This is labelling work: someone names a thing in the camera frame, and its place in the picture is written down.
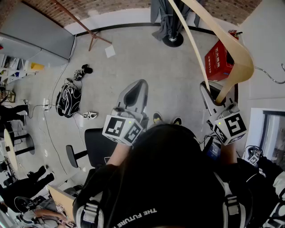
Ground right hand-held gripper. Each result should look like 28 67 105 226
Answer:
199 81 248 146

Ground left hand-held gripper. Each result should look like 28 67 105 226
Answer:
102 79 149 147

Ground light wooden hanger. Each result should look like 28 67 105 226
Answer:
168 0 285 106

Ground black metal coat rack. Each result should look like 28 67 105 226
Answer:
162 0 184 48

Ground person's left forearm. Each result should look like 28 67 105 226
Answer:
106 140 131 167

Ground person's right forearm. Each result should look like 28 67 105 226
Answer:
219 140 238 166

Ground person's left shoe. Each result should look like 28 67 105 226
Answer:
153 112 165 124

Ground red box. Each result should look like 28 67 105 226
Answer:
204 40 236 82

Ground spare hand-held gripper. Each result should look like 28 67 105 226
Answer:
244 145 264 167
82 111 99 120

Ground dark blue box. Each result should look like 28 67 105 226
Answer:
205 137 221 160

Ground white paper sheet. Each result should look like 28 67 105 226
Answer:
105 45 117 59

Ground black headset device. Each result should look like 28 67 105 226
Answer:
73 64 94 81

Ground black office chair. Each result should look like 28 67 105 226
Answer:
65 127 119 169

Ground black white patterned backpack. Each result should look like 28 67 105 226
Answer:
55 83 82 119

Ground red fire extinguisher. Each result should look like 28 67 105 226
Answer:
228 29 243 41

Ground grey hanging garment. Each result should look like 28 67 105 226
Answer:
150 0 201 42

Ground brown wooden coat stand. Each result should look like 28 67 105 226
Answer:
50 0 113 52

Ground black white jacket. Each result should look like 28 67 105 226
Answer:
236 155 285 228

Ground yellow box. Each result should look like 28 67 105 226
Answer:
29 62 45 71

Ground person's black t-shirt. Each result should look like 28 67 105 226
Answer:
72 155 255 228

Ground grey partition panel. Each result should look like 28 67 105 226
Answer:
0 2 75 67

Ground light wooden board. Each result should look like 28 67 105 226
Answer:
46 184 77 224

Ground white shelf unit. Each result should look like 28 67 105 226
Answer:
0 54 37 83

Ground white table black legs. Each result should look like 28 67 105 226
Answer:
3 128 36 172

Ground glass window frame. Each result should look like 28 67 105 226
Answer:
248 107 285 170

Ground black cable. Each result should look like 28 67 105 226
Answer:
43 109 68 175

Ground grey backpack strap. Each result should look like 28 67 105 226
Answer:
75 193 106 228
213 171 248 228

